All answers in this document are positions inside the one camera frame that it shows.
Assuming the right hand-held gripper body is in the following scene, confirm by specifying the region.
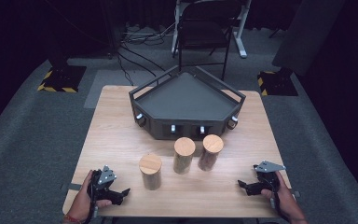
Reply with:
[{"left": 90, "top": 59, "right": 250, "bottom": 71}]
[{"left": 254, "top": 161, "right": 287, "bottom": 191}]

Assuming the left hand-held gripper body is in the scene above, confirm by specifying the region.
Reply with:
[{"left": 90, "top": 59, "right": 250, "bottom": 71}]
[{"left": 88, "top": 165, "right": 123, "bottom": 204}]

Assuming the jar with red-brown contents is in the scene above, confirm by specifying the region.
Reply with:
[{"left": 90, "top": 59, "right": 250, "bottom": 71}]
[{"left": 138, "top": 153, "right": 163, "bottom": 191}]

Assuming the jar with dark brown contents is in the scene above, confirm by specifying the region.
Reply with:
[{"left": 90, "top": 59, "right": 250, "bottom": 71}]
[{"left": 198, "top": 133, "right": 225, "bottom": 172}]

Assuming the jar with pale contents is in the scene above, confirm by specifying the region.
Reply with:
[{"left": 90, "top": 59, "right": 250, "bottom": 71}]
[{"left": 172, "top": 136, "right": 197, "bottom": 175}]

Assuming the dark grey corner rack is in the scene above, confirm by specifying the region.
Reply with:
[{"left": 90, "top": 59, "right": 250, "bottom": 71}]
[{"left": 129, "top": 64, "right": 247, "bottom": 141}]

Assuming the person's right hand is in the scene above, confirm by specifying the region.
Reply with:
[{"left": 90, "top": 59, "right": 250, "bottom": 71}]
[{"left": 260, "top": 172, "right": 300, "bottom": 220}]

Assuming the person's left hand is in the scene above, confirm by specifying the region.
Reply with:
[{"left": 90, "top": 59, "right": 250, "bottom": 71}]
[{"left": 66, "top": 170, "right": 113, "bottom": 222}]

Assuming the yellow black striped stand base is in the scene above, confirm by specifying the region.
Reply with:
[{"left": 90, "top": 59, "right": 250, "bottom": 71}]
[
  {"left": 256, "top": 70, "right": 299, "bottom": 97},
  {"left": 36, "top": 64, "right": 88, "bottom": 93}
]

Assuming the grey standing panel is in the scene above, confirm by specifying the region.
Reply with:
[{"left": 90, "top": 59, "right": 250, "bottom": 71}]
[{"left": 271, "top": 0, "right": 346, "bottom": 77}]

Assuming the black folding chair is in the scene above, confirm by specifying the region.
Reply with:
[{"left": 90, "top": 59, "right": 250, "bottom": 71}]
[{"left": 176, "top": 0, "right": 244, "bottom": 81}]

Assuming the dark floor stand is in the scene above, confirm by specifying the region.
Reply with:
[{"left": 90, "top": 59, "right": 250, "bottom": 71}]
[{"left": 101, "top": 0, "right": 123, "bottom": 60}]

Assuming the left hand-held gripper cable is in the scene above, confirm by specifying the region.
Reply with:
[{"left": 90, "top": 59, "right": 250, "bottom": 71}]
[{"left": 82, "top": 178, "right": 100, "bottom": 224}]

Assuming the hand-held gripper cable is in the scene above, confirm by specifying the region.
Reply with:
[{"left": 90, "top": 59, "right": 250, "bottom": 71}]
[
  {"left": 82, "top": 178, "right": 100, "bottom": 224},
  {"left": 268, "top": 181, "right": 292, "bottom": 222}
]

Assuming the right hand-held gripper cable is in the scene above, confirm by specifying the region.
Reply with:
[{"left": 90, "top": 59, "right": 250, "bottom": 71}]
[{"left": 268, "top": 181, "right": 292, "bottom": 222}]

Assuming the red string bracelet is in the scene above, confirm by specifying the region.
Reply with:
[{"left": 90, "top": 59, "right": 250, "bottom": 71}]
[{"left": 62, "top": 214, "right": 82, "bottom": 224}]

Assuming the black floor cable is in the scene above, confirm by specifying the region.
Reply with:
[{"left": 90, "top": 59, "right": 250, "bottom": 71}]
[
  {"left": 119, "top": 45, "right": 166, "bottom": 73},
  {"left": 117, "top": 50, "right": 158, "bottom": 77}
]

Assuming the white desk frame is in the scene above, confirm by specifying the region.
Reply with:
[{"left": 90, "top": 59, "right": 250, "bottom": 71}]
[{"left": 171, "top": 0, "right": 252, "bottom": 59}]

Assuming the tangle of floor cables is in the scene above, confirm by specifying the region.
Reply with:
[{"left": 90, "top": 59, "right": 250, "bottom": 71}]
[{"left": 121, "top": 21, "right": 175, "bottom": 47}]

